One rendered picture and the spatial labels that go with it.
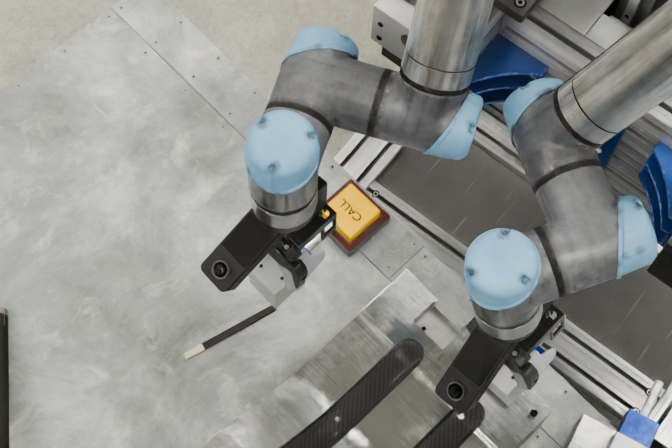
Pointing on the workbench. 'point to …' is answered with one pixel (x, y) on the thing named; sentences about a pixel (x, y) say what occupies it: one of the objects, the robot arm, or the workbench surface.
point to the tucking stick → (229, 332)
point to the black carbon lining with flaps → (411, 352)
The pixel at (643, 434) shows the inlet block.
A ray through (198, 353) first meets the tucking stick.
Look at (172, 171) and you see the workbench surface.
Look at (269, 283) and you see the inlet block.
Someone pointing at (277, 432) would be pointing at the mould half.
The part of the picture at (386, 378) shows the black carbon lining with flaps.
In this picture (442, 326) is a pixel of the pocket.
